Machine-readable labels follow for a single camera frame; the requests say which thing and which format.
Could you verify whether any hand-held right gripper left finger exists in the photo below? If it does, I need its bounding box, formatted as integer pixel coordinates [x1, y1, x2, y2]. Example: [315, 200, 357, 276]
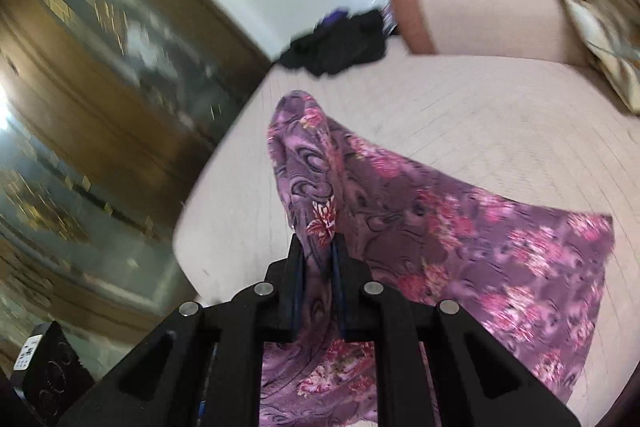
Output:
[60, 234, 306, 427]

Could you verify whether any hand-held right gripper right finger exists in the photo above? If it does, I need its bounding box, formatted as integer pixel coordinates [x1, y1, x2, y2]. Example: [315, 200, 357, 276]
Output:
[330, 239, 581, 427]

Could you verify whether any purple floral shirt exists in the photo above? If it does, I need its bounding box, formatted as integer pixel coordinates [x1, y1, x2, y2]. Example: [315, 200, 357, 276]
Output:
[262, 91, 615, 427]

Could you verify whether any pink sofa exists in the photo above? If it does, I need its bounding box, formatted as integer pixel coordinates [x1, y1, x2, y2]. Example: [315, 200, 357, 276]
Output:
[172, 0, 640, 419]

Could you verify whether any black cloth pile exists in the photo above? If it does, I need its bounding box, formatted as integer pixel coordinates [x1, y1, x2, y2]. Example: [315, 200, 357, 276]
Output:
[277, 8, 389, 78]

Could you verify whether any wooden door with glass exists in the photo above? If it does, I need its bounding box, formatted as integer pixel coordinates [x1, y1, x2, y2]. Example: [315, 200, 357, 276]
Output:
[0, 0, 274, 360]

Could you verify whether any cream floral blanket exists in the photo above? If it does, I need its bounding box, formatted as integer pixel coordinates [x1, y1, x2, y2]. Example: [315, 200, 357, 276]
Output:
[550, 0, 640, 116]

